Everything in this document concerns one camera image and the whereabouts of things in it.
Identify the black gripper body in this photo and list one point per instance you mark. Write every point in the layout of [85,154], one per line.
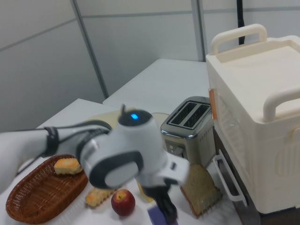
[158,189]

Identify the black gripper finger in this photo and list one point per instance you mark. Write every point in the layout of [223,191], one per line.
[169,211]

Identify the purple cube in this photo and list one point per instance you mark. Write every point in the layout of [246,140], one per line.
[157,215]

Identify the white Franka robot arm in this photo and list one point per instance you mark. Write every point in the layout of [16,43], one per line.
[122,154]

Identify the yellow cube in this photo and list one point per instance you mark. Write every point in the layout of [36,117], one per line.
[141,191]

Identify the red apple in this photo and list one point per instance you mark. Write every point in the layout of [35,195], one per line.
[123,202]

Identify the brown bread slice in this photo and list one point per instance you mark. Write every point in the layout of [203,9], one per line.
[199,187]

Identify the long toasted bread roll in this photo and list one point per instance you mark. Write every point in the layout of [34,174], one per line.
[97,197]

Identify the silver two-slot toaster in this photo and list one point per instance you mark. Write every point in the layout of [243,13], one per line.
[187,131]

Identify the cream lidded small bin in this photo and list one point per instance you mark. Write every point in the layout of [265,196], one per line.
[161,116]

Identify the dark brown cabinet base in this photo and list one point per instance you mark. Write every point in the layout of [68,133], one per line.
[236,178]

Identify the cream open plastic box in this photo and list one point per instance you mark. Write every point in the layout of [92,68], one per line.
[105,117]

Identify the short toasted bread roll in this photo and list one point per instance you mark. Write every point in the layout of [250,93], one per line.
[68,166]

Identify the orange cabinet door latch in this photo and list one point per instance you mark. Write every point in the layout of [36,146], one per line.
[212,103]

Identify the brown wicker basket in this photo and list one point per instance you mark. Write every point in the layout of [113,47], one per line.
[42,194]

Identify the black background pole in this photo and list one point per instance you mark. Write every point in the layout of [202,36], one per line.
[241,21]

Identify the grey partition post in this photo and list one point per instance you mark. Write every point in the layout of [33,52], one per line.
[200,30]
[89,47]

